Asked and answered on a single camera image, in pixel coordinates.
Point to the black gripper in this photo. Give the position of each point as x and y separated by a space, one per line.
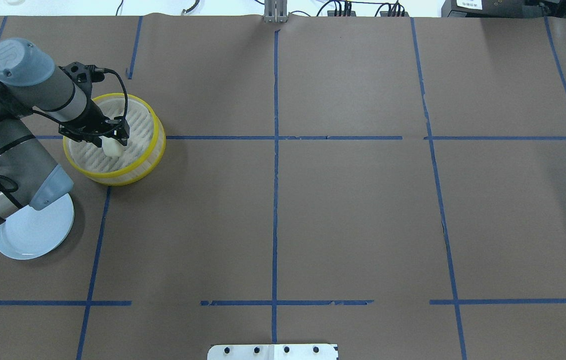
91 117

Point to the white steamed bun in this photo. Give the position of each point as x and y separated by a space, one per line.
112 148

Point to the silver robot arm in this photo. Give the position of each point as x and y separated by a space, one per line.
32 83

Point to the yellow bamboo steamer basket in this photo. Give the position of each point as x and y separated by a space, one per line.
144 148

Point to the light blue plate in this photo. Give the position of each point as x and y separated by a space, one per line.
29 233

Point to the black device with label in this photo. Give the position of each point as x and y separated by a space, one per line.
514 9

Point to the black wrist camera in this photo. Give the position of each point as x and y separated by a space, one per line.
84 75

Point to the aluminium frame post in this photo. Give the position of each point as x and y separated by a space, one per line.
275 11

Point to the white mounting base plate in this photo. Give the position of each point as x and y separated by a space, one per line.
292 351

